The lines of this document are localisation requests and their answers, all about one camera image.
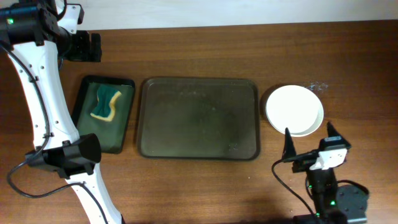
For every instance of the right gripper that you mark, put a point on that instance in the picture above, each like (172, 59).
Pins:
(302, 160)

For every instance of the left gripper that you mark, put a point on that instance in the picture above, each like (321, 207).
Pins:
(86, 53)

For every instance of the white plate top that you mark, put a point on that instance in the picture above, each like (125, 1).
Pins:
(295, 108)

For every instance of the green and yellow sponge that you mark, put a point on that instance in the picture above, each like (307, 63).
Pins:
(105, 109)

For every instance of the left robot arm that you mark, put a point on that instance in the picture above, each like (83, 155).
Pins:
(36, 35)

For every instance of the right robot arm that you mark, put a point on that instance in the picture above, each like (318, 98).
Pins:
(335, 201)

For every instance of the small black water tray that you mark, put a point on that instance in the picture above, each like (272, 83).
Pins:
(111, 134)

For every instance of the large brown serving tray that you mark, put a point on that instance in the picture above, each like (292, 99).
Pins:
(199, 118)

